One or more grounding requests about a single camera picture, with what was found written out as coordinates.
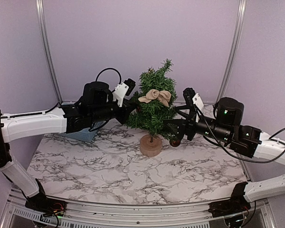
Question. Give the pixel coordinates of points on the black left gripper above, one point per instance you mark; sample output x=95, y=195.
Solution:
x=127, y=109

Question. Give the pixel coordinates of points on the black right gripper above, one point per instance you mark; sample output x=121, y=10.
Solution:
x=183, y=123

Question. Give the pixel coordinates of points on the small green christmas tree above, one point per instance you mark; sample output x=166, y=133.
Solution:
x=152, y=114

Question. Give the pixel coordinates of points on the dark red bauble ornament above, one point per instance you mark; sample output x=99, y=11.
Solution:
x=174, y=143

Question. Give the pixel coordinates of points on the beige burlap bow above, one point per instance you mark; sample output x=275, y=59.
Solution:
x=163, y=96

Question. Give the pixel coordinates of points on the gold berry sprig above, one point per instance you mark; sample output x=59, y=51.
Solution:
x=151, y=70

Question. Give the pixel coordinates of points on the light blue perforated plastic basket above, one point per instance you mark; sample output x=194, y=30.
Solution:
x=84, y=135

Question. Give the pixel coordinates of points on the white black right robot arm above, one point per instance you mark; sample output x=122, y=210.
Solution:
x=245, y=140

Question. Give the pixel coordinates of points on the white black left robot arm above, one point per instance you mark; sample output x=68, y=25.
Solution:
x=26, y=91

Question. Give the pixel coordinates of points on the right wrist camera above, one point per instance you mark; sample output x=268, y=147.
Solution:
x=193, y=100

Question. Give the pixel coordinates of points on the right aluminium corner post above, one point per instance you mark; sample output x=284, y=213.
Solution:
x=233, y=50

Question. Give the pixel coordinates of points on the aluminium corner post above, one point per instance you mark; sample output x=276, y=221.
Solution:
x=233, y=50
x=46, y=47

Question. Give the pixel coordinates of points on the left aluminium corner post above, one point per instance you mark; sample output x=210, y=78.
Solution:
x=46, y=47

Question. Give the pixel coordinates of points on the aluminium front rail frame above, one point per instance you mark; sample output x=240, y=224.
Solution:
x=82, y=214

